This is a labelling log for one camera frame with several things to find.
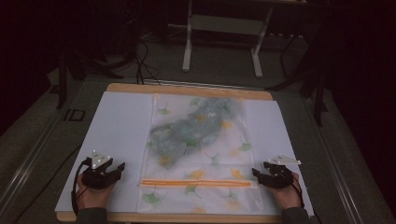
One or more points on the white table sheet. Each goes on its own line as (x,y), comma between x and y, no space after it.
(121,124)

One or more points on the person's left hand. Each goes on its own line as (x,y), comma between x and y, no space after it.
(93,197)

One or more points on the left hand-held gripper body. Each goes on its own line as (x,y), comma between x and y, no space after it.
(97,177)

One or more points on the metal floor rail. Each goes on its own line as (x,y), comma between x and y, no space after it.
(28,165)
(336,161)

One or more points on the green cloth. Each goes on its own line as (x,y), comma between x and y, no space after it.
(183,130)

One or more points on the black stand leg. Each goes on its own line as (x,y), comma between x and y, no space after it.
(319,99)
(61,81)

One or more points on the metal strip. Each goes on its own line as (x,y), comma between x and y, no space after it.
(202,84)

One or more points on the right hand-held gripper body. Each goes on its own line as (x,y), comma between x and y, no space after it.
(278,177)

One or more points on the wooden table board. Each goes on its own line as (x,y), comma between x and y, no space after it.
(186,90)

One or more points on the white metal stand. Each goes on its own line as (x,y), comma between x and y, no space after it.
(186,46)

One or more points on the person's right hand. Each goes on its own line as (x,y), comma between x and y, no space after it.
(289,196)

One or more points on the black floor bracket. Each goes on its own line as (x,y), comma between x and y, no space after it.
(74,115)

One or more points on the translucent leaf-print zipper bag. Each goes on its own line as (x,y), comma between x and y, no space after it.
(202,196)

